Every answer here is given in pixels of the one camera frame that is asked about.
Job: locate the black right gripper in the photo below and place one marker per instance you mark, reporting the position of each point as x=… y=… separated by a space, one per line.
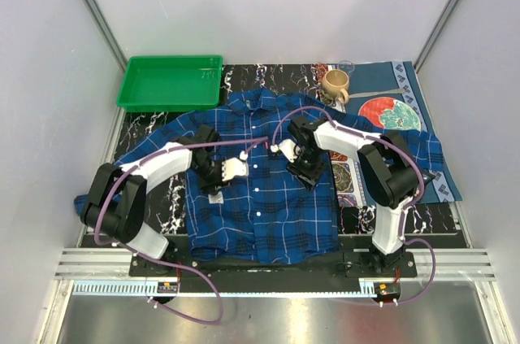
x=309 y=178

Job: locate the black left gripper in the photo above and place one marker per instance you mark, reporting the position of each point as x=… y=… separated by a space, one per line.
x=214 y=187

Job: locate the blue plaid shirt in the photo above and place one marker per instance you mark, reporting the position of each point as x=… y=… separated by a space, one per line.
x=268 y=216

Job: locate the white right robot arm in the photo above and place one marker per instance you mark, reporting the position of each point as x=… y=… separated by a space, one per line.
x=391 y=178

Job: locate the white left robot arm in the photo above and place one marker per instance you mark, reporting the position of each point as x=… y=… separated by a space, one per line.
x=115 y=204

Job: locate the beige ceramic mug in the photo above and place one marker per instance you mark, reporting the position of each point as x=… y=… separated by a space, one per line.
x=335 y=85

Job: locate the red and teal plate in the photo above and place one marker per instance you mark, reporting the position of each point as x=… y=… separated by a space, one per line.
x=390 y=113

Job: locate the green plastic tray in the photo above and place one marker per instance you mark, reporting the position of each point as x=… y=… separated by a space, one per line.
x=171 y=83

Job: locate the clear glass cup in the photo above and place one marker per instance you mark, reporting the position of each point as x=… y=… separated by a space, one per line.
x=346 y=66

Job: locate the blue patterned placemat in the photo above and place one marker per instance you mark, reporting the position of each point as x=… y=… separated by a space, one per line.
x=370 y=80

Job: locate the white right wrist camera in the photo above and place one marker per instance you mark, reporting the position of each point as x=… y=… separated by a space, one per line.
x=288 y=148

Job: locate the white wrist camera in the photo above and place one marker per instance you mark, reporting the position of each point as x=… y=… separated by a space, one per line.
x=288 y=148
x=235 y=167

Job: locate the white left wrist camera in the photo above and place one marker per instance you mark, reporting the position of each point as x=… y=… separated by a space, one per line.
x=235 y=167

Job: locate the aluminium frame rail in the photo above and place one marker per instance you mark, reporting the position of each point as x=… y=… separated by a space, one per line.
x=340 y=275

